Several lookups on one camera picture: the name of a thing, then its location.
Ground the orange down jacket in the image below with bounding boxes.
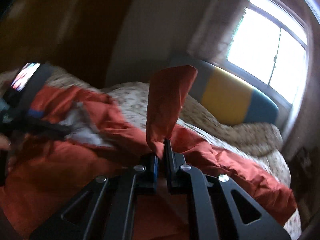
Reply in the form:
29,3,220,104
1,66,297,239

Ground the pale patterned left curtain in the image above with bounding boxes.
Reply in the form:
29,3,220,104
187,0,248,63

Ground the grey yellow blue headboard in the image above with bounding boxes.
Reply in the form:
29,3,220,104
167,57,279,127

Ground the person's left hand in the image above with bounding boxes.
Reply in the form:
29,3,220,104
0,134,11,151

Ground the pale right curtain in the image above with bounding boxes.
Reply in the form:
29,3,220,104
282,15,319,160

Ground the dark wooden wardrobe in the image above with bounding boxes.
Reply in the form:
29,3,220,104
1,0,132,88

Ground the cluttered wooden nightstand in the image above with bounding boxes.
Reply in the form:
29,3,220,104
289,147,319,228

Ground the floral white quilt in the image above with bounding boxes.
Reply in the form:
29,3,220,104
100,81,302,240

